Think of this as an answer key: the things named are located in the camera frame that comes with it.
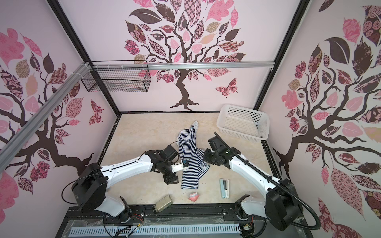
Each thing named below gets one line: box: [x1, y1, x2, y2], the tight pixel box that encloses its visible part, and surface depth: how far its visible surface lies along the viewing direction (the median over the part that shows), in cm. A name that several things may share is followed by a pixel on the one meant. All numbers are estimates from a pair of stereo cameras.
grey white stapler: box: [219, 178, 230, 199], surface depth 82 cm
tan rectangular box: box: [153, 194, 173, 213], surface depth 76 cm
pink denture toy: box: [188, 192, 200, 202], surface depth 77 cm
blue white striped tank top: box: [177, 120, 210, 190], surface depth 94 cm
